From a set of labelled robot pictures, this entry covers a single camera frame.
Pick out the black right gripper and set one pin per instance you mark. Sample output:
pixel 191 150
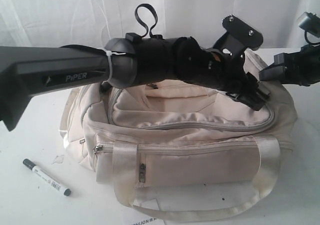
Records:
pixel 280 70

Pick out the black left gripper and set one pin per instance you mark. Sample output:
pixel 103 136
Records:
pixel 241 87

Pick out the cream fabric duffel bag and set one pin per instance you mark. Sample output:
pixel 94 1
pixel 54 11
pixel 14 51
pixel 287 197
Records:
pixel 174 134

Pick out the white marker with black cap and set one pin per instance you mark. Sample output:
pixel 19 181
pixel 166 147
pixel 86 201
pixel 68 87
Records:
pixel 47 178

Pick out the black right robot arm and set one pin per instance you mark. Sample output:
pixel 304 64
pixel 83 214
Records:
pixel 296 68

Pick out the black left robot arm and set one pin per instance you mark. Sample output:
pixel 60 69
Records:
pixel 26 72

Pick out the white printed paper sheet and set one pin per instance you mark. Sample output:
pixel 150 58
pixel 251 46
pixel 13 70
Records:
pixel 133 217

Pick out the white backdrop curtain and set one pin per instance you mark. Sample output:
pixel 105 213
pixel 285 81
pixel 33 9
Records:
pixel 54 23

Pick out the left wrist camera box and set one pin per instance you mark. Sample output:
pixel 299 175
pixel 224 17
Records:
pixel 243 32

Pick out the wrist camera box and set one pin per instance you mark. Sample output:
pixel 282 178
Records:
pixel 309 22
pixel 243 32

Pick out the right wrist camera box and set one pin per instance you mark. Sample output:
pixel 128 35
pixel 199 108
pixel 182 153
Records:
pixel 309 22

